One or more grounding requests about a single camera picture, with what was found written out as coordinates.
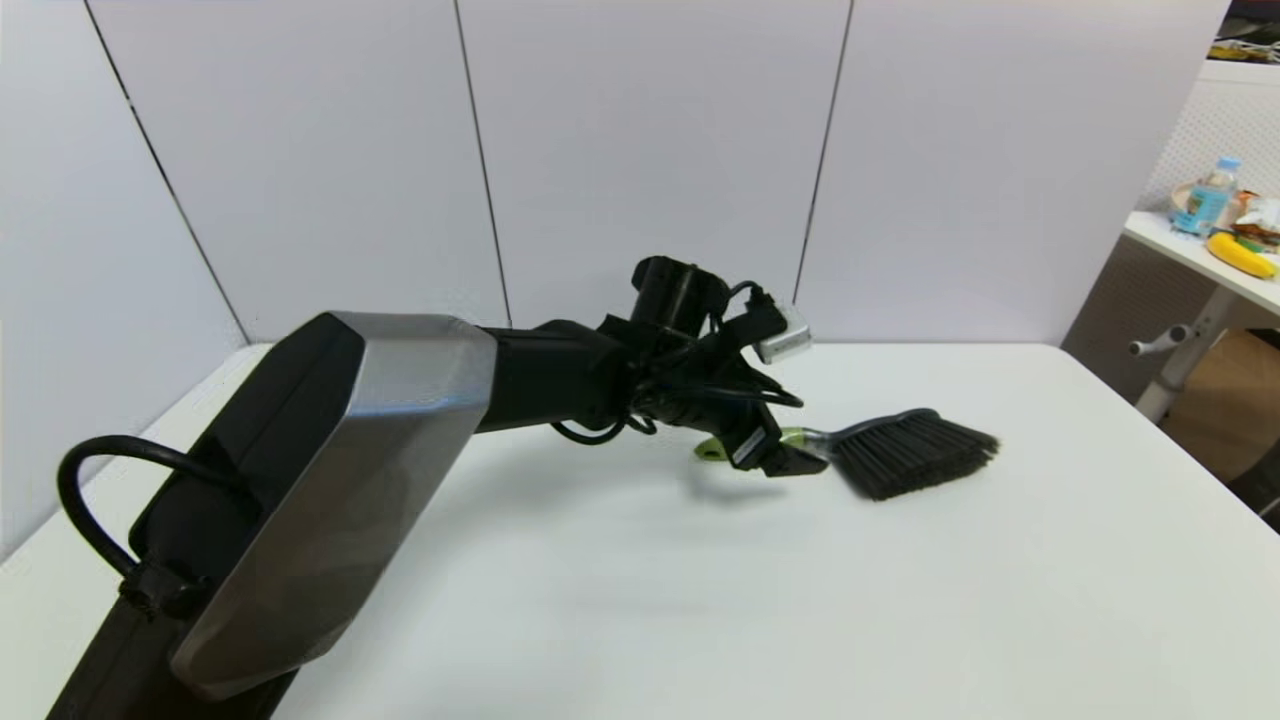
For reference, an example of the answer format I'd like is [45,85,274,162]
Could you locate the green-handled black bristle brush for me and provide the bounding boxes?
[695,408,1001,501]

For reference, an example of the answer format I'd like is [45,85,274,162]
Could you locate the white side table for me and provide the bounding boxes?
[1123,211,1280,424]

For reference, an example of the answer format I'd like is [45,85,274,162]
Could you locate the black chair base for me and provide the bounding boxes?
[1227,465,1280,534]

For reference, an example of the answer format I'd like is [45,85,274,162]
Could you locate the yellow banana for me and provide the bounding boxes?
[1207,232,1279,280]

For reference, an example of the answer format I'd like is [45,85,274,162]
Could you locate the clear water bottle blue label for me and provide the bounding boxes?
[1175,157,1244,237]

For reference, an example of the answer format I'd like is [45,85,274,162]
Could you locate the white snack packet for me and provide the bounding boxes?
[1232,194,1280,249]

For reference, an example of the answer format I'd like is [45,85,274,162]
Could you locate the yellow black shelf clutter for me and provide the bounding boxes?
[1208,18,1280,67]

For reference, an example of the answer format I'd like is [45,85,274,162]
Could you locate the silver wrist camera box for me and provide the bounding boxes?
[755,300,812,364]

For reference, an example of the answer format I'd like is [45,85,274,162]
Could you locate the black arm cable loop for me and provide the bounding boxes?
[57,435,251,611]

